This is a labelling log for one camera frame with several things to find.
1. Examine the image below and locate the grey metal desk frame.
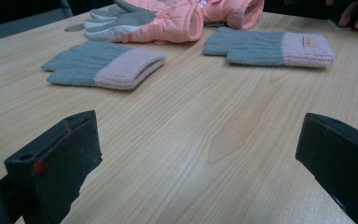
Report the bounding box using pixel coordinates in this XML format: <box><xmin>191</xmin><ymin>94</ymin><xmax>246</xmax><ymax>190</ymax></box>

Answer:
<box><xmin>58</xmin><ymin>0</ymin><xmax>75</xmax><ymax>19</ymax></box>

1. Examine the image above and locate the black cloth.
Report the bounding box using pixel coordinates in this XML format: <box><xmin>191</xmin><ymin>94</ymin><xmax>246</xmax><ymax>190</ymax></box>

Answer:
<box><xmin>202</xmin><ymin>26</ymin><xmax>337</xmax><ymax>68</ymax></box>

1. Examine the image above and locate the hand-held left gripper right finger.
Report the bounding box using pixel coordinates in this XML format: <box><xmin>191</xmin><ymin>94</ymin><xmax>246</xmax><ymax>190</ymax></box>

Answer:
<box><xmin>295</xmin><ymin>112</ymin><xmax>358</xmax><ymax>224</ymax></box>

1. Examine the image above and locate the grey knit glove pink cuff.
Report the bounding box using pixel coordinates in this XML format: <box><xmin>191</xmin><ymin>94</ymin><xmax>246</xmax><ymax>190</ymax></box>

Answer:
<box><xmin>40</xmin><ymin>40</ymin><xmax>167</xmax><ymax>91</ymax></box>

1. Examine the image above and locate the pink ski glove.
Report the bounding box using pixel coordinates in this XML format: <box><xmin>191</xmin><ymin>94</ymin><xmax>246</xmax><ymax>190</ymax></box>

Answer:
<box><xmin>199</xmin><ymin>0</ymin><xmax>266</xmax><ymax>31</ymax></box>
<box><xmin>83</xmin><ymin>0</ymin><xmax>205</xmax><ymax>45</ymax></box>

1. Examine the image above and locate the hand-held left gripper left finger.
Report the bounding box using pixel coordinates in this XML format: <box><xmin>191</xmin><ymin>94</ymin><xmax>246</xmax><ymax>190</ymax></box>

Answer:
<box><xmin>4</xmin><ymin>110</ymin><xmax>103</xmax><ymax>224</ymax></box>

